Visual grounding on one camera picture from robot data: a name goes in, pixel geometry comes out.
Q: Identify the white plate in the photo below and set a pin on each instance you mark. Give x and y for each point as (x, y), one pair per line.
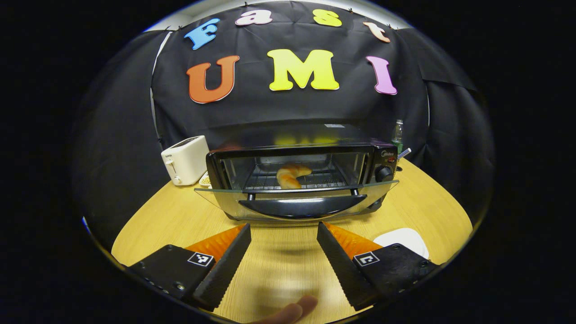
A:
(405, 237)

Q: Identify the golden croissant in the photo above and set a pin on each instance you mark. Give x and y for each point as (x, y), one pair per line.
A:
(290, 175)

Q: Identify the small white dish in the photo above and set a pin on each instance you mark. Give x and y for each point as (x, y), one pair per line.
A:
(205, 180)

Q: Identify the black electric oven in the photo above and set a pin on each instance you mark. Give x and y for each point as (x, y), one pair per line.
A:
(301, 207)

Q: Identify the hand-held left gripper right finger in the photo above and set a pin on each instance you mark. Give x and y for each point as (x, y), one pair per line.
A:
(342, 270)

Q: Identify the clear plastic water bottle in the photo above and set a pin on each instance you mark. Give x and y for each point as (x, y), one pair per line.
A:
(397, 135)

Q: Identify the black backdrop cloth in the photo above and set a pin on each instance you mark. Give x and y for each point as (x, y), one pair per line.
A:
(292, 108)

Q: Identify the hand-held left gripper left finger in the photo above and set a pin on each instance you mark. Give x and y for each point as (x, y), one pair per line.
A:
(225, 270)

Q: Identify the white toaster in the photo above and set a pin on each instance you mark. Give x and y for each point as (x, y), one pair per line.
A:
(186, 159)

